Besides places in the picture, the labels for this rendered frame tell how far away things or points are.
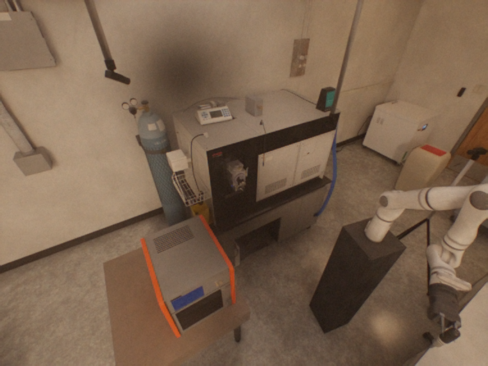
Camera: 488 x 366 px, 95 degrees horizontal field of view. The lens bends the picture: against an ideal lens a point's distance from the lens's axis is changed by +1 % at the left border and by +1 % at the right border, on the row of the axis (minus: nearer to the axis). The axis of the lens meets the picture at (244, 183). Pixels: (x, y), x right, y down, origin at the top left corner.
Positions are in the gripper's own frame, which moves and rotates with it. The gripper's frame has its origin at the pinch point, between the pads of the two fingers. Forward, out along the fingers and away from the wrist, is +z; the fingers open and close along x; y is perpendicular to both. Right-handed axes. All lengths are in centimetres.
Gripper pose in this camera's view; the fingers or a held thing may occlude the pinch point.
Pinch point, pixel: (448, 338)
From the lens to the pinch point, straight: 98.6
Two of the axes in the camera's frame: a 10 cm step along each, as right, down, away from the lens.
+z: -5.6, 5.2, -6.4
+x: -8.3, -3.6, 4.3
